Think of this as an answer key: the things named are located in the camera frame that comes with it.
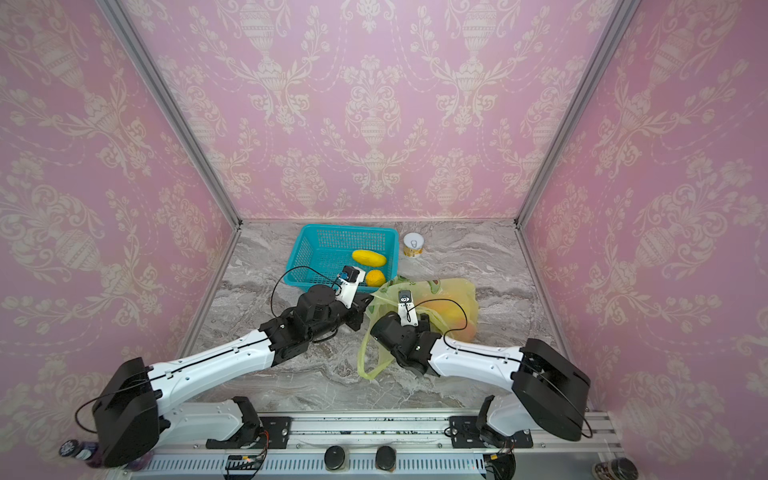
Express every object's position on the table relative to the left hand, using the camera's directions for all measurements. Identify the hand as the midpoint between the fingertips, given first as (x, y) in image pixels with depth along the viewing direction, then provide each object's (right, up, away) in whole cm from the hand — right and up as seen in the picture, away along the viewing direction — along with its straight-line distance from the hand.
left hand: (374, 299), depth 76 cm
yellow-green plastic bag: (+19, -1, -4) cm, 19 cm away
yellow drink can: (+12, +15, +30) cm, 35 cm away
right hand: (+9, -7, +9) cm, 14 cm away
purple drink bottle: (-54, -26, -19) cm, 63 cm away
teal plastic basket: (-22, +12, +35) cm, 43 cm away
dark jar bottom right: (+51, -32, -15) cm, 62 cm away
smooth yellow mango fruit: (-3, +10, +29) cm, 30 cm away
